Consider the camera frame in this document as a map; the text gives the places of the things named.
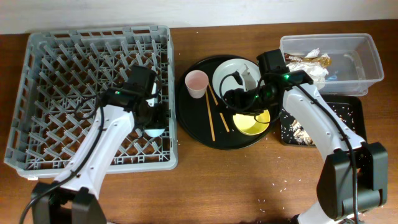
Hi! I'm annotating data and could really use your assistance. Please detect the blue cup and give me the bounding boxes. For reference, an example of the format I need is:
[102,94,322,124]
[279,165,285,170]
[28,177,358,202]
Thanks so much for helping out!
[144,127,165,138]

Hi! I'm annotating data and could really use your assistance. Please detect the yellow bowl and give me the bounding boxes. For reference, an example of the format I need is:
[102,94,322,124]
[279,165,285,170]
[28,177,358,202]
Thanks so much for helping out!
[233,110,271,136]

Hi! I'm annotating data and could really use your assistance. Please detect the food scraps with rice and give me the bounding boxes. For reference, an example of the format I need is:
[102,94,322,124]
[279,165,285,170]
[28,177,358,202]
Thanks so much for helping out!
[280,102,363,146]

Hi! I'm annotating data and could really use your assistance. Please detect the pink cup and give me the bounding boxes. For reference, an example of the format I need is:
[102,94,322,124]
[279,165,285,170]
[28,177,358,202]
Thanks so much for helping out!
[185,70,209,99]

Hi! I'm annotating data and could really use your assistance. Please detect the white napkin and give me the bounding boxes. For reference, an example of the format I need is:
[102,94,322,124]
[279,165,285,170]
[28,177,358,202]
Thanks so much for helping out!
[286,49,330,90]

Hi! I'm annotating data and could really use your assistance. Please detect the gold snack wrapper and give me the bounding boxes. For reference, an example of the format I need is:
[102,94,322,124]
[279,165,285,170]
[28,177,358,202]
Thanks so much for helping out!
[284,53,332,68]

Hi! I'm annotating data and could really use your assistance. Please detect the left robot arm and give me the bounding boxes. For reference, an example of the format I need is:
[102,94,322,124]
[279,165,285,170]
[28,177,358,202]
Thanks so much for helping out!
[19,65,167,223]

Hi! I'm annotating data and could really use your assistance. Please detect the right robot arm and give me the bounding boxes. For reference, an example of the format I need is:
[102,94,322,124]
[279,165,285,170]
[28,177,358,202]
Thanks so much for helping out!
[218,49,388,223]

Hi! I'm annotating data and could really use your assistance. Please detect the grey dishwasher rack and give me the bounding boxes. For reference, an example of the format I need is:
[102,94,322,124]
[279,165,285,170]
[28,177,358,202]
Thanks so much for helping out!
[4,26,178,179]

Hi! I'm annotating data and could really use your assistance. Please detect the grey plate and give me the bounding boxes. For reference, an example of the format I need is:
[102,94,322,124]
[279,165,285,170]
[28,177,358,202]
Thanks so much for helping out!
[212,58,261,99]

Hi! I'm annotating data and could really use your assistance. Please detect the round black tray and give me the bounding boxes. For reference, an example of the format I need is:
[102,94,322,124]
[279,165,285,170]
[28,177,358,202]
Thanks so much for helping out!
[175,55,275,150]

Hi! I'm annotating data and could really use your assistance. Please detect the right wooden chopstick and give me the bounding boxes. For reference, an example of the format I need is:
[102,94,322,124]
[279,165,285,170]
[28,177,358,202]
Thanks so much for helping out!
[208,83,230,133]

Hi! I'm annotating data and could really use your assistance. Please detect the wooden chopstick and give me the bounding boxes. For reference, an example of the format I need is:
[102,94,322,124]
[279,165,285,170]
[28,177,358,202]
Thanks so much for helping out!
[205,90,216,142]
[208,83,230,133]

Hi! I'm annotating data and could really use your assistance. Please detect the left wooden chopstick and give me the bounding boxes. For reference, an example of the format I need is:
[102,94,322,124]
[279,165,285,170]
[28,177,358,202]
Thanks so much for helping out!
[205,90,216,142]

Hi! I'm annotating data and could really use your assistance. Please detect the clear plastic bin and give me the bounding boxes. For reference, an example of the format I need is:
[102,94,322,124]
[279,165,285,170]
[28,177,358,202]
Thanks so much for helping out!
[280,33,384,96]

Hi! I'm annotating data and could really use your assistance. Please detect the black rectangular tray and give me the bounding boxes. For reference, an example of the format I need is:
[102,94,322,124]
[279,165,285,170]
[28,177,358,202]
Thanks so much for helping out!
[280,95,367,147]

